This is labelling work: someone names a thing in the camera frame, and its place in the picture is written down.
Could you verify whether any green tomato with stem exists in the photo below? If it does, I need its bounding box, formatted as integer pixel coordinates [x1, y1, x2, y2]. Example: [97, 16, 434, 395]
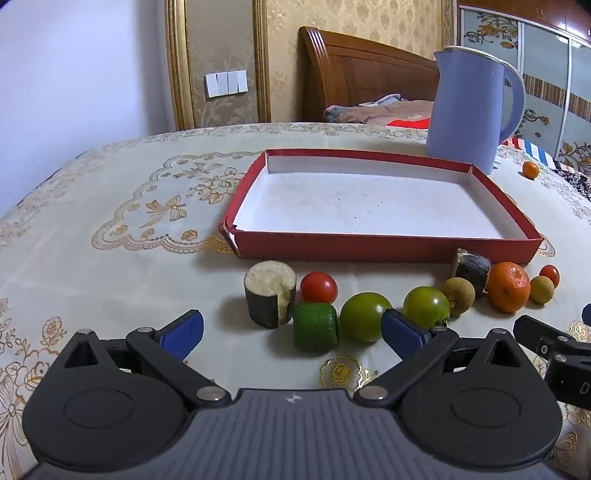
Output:
[402, 286, 451, 329]

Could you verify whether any small tan longan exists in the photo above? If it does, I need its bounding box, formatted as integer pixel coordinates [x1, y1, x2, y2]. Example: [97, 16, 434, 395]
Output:
[530, 275, 555, 305]

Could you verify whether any orange mandarin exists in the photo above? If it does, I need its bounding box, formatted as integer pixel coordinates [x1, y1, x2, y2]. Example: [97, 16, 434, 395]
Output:
[486, 262, 531, 314]

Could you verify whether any tan longan fruit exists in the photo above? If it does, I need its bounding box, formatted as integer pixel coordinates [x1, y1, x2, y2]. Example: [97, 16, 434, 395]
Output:
[442, 277, 476, 317]

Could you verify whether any small red cherry tomato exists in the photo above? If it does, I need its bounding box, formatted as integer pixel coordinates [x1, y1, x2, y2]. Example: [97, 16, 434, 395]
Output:
[539, 264, 561, 288]

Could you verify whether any green cube fruit piece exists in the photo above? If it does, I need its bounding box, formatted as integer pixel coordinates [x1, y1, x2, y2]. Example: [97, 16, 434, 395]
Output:
[293, 302, 339, 353]

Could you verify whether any pale-topped dark cylinder piece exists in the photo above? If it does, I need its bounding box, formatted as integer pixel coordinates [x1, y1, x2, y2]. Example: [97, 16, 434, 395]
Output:
[243, 260, 297, 329]

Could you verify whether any cream floral tablecloth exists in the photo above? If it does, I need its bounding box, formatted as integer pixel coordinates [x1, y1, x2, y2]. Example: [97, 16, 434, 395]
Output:
[1, 123, 590, 479]

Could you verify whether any red cardboard tray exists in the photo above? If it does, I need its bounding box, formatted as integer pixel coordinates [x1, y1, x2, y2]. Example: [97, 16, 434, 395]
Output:
[219, 149, 543, 264]

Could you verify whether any small orange kumquat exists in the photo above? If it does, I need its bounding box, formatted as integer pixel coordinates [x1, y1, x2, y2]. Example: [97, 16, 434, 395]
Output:
[522, 161, 540, 180]

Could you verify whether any pink bed quilt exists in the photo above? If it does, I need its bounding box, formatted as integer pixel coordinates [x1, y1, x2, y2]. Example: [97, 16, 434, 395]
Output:
[324, 93, 433, 130]

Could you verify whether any blue electric kettle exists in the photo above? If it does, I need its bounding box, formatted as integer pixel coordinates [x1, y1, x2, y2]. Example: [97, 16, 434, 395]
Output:
[426, 46, 526, 175]

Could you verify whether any wooden bed headboard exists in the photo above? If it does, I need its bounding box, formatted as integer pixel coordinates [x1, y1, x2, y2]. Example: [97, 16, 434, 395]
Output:
[298, 26, 439, 122]

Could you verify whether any floral sliding wardrobe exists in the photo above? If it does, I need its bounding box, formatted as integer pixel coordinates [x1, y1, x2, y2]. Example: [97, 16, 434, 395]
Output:
[457, 1, 590, 176]

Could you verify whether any white wall switch panel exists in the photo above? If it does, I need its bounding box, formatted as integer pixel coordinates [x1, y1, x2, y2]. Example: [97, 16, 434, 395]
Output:
[204, 70, 249, 99]

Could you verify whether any gold wall moulding frame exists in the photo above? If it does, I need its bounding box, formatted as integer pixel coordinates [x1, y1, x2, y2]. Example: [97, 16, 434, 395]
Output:
[159, 1, 271, 130]

